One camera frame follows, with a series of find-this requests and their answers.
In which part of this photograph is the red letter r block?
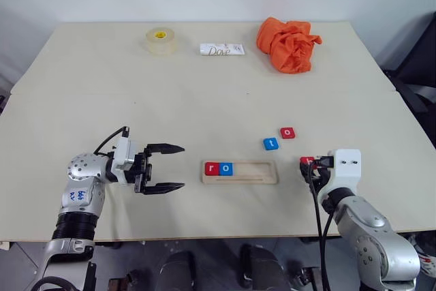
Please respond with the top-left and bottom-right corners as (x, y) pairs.
(204, 162), (221, 177)

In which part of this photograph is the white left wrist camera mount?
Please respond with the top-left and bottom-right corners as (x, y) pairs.
(113, 137), (141, 186)

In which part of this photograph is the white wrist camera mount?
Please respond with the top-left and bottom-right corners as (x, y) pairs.
(318, 149), (362, 200)
(113, 137), (141, 186)

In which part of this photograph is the blue letter t block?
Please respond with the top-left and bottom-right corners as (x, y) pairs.
(262, 137), (282, 152)

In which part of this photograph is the white Dove soap box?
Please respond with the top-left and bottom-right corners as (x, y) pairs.
(198, 42), (247, 57)

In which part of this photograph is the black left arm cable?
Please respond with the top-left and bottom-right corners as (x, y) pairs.
(93, 126), (131, 155)

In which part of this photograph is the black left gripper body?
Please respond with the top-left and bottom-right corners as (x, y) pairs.
(124, 147), (153, 194)

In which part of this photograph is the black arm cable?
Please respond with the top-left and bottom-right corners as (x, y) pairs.
(93, 126), (131, 155)
(305, 155), (334, 291)

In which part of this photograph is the red and white object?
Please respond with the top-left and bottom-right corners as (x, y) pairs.
(405, 232), (436, 275)

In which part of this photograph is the black chair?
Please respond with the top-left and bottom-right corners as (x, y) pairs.
(380, 11), (436, 122)

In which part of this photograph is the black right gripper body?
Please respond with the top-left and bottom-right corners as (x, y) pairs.
(312, 166), (332, 187)

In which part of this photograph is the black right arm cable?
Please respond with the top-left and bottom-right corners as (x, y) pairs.
(305, 155), (334, 291)

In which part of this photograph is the crumpled orange cloth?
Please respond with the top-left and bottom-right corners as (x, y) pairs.
(255, 16), (323, 75)

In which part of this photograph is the dark rounded shape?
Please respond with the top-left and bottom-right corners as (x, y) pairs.
(159, 251), (198, 291)
(239, 243), (291, 291)

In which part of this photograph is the wooden letter tray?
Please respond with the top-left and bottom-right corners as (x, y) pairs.
(201, 160), (280, 185)

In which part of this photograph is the clear tape roll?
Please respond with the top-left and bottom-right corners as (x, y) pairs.
(145, 27), (180, 56)

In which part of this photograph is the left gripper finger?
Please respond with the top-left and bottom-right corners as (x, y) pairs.
(145, 142), (186, 159)
(142, 182), (186, 197)

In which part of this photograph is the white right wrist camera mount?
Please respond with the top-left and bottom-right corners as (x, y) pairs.
(318, 149), (362, 200)

